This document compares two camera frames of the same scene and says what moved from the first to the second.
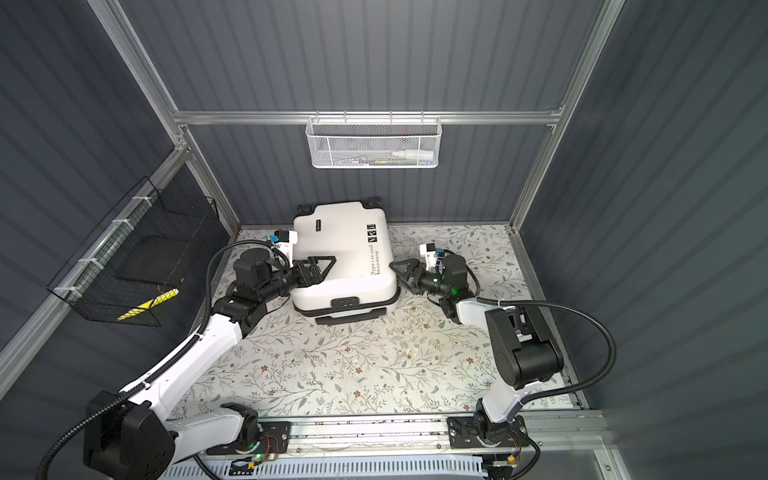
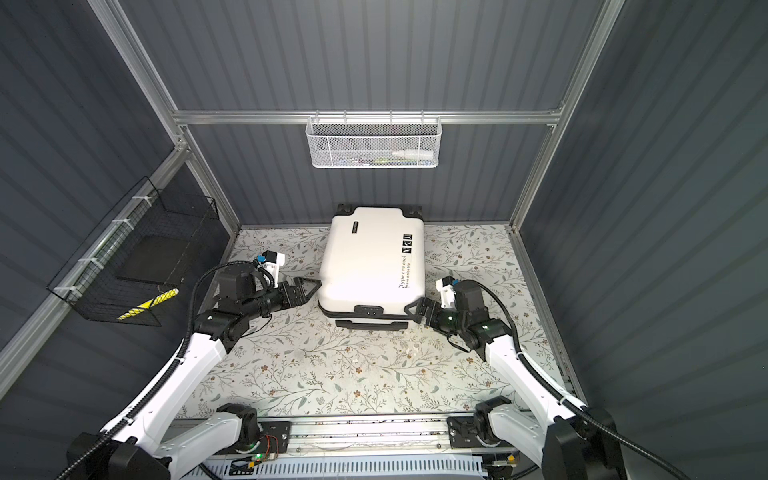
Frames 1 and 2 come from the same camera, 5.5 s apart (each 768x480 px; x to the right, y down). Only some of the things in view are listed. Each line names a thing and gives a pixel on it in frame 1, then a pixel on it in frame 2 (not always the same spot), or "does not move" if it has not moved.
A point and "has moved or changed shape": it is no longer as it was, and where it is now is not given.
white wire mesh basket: (374, 142) does not move
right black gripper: (413, 267) → (434, 314)
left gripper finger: (314, 264) → (299, 282)
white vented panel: (330, 469) does not move
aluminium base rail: (551, 435) does not move
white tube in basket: (413, 155) does not move
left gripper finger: (319, 280) → (308, 296)
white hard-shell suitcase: (359, 282) has moved or changed shape
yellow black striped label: (156, 300) does not move
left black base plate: (276, 439) does not move
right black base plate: (463, 433) does not move
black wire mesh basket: (129, 266) does not move
